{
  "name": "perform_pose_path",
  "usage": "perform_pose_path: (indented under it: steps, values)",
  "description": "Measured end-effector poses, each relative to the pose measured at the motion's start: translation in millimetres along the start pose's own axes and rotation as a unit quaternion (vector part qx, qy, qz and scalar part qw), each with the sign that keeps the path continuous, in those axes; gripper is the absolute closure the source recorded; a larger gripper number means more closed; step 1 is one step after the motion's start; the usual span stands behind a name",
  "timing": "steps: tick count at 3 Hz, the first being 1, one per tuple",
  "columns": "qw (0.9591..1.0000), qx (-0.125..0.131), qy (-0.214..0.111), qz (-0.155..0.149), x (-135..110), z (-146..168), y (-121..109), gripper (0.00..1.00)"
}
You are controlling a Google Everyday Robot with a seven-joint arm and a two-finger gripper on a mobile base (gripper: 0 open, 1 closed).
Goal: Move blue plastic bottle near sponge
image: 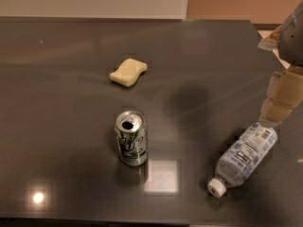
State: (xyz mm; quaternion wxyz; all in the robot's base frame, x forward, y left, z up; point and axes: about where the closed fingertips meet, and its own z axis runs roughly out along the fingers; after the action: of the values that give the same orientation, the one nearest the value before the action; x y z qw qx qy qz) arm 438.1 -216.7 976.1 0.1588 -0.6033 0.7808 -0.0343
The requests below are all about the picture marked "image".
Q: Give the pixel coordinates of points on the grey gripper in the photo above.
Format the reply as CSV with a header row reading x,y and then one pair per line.
x,y
293,40

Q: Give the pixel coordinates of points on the clear blue-labelled plastic bottle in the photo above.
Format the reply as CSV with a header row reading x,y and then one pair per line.
x,y
241,159

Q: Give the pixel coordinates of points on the yellow sponge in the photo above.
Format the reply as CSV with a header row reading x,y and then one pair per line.
x,y
128,72

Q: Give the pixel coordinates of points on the silver green soda can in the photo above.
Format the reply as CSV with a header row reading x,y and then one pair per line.
x,y
131,132

